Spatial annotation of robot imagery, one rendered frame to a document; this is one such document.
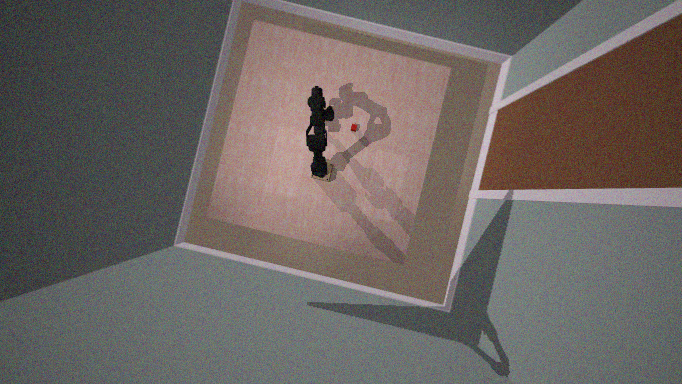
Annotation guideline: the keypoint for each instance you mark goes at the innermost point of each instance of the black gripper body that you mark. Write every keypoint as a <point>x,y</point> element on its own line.
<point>318,129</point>

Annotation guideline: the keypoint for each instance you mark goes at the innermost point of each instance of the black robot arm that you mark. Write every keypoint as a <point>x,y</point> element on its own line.
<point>317,143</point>

